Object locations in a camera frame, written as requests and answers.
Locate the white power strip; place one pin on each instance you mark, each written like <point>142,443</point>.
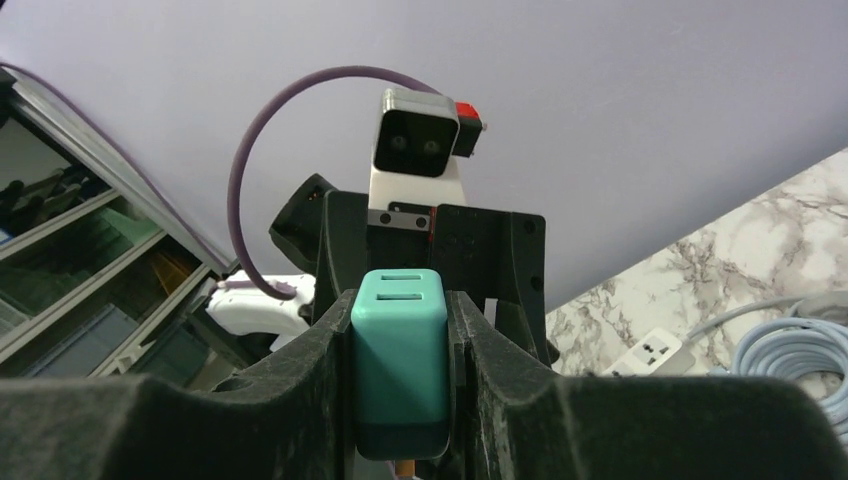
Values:
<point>659,353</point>

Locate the teal plug adapter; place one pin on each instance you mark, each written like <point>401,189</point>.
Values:
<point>400,370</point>

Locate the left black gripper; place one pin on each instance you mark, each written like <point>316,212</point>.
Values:
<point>487,254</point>

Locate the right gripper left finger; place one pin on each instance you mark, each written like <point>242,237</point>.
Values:
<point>289,416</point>

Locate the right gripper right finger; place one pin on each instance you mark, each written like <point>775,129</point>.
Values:
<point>518,419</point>

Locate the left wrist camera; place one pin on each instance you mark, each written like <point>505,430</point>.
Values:
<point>420,138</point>

